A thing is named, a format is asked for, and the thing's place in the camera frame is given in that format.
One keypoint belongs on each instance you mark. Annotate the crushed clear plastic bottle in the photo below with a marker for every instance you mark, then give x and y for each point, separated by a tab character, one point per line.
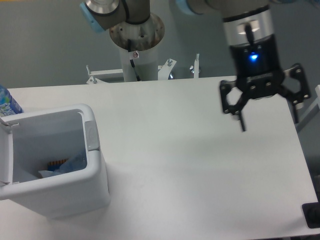
75	163

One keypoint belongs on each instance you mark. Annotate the white metal bracket frame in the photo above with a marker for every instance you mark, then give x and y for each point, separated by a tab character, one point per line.
164	72

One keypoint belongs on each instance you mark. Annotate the white paper wrapper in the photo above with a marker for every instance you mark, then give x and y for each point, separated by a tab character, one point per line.
48	173

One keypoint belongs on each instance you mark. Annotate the blue orange snack packet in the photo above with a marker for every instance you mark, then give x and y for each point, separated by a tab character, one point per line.
55	165

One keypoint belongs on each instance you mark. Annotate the black clamp at table edge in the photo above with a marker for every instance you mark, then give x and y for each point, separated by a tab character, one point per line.
311	213

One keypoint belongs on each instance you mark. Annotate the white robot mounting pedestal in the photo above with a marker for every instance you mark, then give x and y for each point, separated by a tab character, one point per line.
138	46

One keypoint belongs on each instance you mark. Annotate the blue labelled water bottle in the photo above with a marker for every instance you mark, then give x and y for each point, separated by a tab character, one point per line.
8	105

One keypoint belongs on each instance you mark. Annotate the white metal stand leg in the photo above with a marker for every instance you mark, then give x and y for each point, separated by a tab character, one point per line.
311	112

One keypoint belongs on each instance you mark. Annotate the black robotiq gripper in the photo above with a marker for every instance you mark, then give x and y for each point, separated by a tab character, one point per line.
259	75

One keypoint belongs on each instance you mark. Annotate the white plastic trash can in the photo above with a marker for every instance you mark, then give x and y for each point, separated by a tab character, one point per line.
28	141

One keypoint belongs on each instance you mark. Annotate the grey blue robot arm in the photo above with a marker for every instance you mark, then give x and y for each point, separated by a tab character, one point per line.
249	33

